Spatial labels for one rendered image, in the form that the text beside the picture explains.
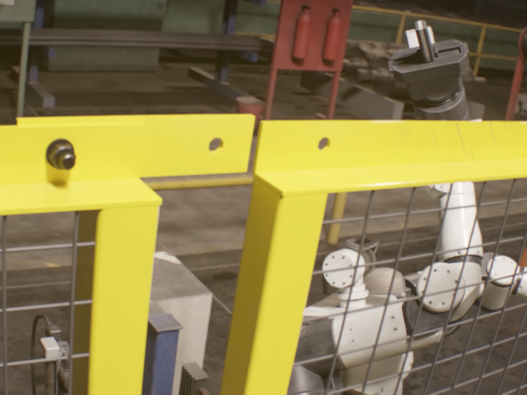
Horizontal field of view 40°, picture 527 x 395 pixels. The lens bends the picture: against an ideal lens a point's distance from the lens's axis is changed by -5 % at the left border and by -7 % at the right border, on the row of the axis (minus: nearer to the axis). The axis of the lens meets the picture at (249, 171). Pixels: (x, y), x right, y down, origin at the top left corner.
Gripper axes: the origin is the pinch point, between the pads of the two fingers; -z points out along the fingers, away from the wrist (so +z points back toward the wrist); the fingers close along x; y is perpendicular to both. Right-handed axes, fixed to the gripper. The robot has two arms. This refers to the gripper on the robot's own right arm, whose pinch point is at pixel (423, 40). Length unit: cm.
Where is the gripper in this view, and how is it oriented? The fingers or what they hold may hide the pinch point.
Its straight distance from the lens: 114.7
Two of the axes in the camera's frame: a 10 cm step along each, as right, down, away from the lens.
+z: 3.4, 6.4, 6.9
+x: 9.4, -1.8, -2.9
